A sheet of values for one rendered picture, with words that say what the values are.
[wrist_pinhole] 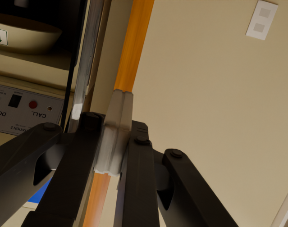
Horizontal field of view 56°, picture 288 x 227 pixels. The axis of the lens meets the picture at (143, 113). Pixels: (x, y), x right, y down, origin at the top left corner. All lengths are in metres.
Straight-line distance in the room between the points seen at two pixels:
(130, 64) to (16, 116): 0.22
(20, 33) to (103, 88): 0.47
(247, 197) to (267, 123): 0.34
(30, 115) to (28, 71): 0.09
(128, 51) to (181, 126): 0.65
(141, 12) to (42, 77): 0.24
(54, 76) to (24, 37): 0.10
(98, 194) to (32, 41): 0.33
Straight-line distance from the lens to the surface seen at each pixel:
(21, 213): 0.74
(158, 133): 1.05
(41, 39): 0.60
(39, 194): 0.55
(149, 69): 0.97
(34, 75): 0.57
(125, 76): 0.44
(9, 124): 0.52
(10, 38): 0.60
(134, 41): 0.43
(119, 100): 0.18
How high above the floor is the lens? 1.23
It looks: 20 degrees up
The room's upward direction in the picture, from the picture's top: 165 degrees counter-clockwise
